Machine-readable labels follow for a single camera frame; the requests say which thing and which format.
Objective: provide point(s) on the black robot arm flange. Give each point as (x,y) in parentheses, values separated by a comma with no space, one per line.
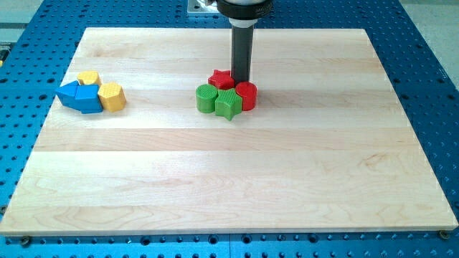
(244,10)

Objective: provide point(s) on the green star block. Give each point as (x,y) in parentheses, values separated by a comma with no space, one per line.
(228,104)

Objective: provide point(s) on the red star block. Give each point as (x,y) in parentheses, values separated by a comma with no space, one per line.
(222,80)

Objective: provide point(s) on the green cylinder block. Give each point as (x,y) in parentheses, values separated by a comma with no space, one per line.
(206,95)

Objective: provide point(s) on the red cylinder block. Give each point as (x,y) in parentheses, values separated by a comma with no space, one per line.
(248,92)

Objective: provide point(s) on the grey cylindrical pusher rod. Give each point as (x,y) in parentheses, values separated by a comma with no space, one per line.
(241,53)

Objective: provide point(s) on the yellow hexagon block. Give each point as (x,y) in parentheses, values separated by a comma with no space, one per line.
(111,96)

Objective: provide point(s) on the silver metal mounting plate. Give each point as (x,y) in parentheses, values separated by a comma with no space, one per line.
(200,7)

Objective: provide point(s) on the blue cube block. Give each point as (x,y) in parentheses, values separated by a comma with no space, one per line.
(87,100)

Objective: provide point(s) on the yellow pentagon block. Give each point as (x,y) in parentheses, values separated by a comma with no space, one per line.
(89,77)

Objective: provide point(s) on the blue triangle block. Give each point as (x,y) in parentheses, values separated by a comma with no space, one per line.
(67,93)

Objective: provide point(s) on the left front board screw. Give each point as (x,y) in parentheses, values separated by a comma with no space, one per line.
(25,241)

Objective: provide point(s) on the board screw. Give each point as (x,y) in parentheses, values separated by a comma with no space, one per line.
(25,241)
(444,235)

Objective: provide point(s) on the right front board screw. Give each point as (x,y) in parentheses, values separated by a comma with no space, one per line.
(444,235)

